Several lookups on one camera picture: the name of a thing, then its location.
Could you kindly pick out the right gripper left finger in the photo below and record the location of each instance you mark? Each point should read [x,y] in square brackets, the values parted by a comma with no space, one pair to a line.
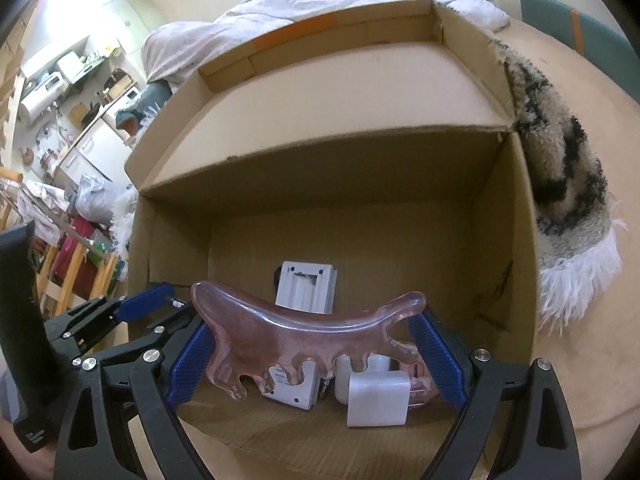
[147,379]

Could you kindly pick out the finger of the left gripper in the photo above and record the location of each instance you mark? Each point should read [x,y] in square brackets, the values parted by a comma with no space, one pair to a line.
[82,327]
[145,334]

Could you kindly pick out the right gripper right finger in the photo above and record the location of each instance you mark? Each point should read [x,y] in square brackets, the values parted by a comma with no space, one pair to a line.
[539,441]

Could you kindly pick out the pink translucent scraping board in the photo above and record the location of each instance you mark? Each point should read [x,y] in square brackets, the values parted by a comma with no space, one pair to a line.
[252,335]

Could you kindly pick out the pink small object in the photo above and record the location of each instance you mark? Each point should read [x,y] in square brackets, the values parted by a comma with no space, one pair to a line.
[422,386]

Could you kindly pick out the white remote control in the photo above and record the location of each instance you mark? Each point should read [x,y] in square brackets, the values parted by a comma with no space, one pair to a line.
[307,287]

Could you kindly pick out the white power adapter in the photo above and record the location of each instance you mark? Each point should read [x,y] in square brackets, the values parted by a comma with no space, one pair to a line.
[378,400]

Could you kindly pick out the AA battery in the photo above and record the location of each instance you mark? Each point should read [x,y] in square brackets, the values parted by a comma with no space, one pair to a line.
[324,388]

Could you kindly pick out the white earbuds case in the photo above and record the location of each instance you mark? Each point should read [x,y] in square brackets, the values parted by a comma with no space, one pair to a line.
[344,371]

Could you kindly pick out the leopard pattern shaggy blanket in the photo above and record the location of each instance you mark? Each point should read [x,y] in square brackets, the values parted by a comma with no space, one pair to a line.
[576,240]

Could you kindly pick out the white cabinet with clutter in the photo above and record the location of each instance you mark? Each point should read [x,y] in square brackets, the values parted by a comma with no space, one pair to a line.
[65,120]

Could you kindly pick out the white bed quilt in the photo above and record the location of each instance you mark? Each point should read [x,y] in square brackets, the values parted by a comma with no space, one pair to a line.
[172,52]

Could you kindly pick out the brown cardboard box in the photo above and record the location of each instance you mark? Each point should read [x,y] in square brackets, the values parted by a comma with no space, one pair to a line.
[380,140]

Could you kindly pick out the teal cushion orange stripe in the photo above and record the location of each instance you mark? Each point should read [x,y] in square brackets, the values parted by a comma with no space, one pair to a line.
[600,45]

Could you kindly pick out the wooden chair frame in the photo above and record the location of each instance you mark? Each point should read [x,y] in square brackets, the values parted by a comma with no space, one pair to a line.
[70,267]

